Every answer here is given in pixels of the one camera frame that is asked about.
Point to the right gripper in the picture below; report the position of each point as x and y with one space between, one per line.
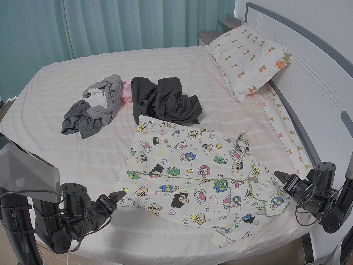
294 185

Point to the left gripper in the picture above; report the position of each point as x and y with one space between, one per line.
106 204

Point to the white printed pyjama top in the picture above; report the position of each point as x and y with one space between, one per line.
193 175

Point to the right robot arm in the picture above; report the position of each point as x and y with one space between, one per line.
325 175

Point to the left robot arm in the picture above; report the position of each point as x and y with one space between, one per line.
27 170

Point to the bed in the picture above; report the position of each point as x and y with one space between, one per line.
82 148

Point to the dark grey garment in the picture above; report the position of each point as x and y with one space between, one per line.
80 120

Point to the white garment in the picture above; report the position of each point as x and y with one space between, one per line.
98 99

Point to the light grey garment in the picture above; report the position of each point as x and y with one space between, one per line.
113 92

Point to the pink garment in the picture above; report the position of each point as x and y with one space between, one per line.
126 92

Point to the black buttoned shirt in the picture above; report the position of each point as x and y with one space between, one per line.
171 103

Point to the white printed pillow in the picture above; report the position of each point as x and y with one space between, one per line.
248 59

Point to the grey bedside table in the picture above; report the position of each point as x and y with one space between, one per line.
206 36

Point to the blue-green curtain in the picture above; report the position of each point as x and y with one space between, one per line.
110 15

